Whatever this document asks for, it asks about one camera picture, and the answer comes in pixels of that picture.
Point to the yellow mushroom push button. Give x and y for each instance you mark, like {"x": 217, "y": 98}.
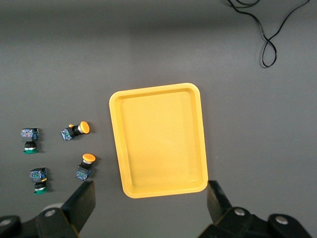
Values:
{"x": 85, "y": 166}
{"x": 75, "y": 130}

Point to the yellow plastic tray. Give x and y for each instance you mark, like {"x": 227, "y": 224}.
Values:
{"x": 158, "y": 141}

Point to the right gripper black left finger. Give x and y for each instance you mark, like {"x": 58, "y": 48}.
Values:
{"x": 78, "y": 205}

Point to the green mushroom push button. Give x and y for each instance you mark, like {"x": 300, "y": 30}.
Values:
{"x": 30, "y": 140}
{"x": 38, "y": 180}

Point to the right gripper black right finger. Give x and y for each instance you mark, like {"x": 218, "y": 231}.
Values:
{"x": 224, "y": 210}

